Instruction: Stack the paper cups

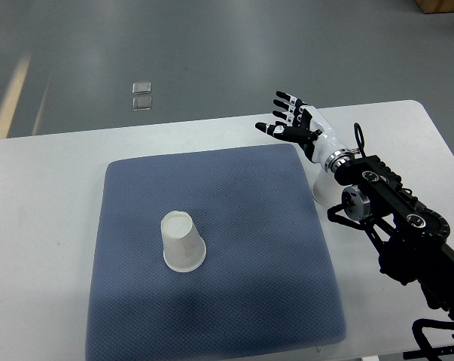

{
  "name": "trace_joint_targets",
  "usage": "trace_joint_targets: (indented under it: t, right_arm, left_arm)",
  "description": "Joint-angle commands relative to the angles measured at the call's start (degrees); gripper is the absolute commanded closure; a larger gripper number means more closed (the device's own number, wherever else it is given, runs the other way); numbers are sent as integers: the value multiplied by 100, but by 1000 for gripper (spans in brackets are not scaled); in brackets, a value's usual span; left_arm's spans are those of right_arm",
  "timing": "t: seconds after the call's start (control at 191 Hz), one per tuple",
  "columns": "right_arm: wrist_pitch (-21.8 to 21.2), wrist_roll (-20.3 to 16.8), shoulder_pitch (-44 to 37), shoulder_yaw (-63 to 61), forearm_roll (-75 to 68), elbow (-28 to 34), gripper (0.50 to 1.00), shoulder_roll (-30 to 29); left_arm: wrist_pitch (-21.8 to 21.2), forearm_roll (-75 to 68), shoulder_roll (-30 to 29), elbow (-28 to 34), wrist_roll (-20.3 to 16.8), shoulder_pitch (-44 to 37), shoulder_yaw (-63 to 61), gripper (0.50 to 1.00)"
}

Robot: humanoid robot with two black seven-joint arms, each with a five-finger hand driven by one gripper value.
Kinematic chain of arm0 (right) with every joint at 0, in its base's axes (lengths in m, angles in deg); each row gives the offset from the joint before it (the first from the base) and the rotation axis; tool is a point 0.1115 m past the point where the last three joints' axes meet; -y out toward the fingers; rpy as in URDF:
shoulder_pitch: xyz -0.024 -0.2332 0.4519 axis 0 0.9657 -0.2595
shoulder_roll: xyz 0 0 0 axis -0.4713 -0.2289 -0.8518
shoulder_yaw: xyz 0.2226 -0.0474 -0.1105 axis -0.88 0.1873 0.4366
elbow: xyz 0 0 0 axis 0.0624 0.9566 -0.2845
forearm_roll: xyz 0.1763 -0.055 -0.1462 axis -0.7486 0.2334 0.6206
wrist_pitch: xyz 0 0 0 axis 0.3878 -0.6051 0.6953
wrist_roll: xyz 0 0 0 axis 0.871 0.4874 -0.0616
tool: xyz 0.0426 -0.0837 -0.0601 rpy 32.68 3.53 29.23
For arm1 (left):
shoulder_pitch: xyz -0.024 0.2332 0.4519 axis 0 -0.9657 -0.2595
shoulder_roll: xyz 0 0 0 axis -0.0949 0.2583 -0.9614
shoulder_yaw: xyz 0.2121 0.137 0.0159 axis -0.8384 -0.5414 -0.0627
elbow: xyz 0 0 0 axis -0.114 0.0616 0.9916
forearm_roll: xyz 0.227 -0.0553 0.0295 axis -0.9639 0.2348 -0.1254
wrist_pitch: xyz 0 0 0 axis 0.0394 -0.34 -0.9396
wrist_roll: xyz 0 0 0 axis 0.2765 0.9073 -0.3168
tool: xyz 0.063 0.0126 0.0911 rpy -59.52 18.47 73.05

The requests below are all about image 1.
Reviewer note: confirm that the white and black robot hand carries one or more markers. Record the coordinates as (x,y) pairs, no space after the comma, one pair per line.
(303,124)

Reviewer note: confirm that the white paper cup on mat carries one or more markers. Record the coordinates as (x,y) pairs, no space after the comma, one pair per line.
(183,248)

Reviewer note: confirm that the wooden furniture corner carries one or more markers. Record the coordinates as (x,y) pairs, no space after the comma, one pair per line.
(436,6)

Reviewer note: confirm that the blue textured mat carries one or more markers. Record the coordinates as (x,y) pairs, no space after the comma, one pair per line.
(267,283)

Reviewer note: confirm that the white paper cup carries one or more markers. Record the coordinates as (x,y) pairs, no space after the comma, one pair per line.
(183,248)
(325,190)

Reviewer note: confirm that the upper metal floor plate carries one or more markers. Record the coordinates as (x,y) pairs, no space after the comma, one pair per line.
(141,87)

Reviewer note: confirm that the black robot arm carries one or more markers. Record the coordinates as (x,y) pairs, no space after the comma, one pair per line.
(409,238)

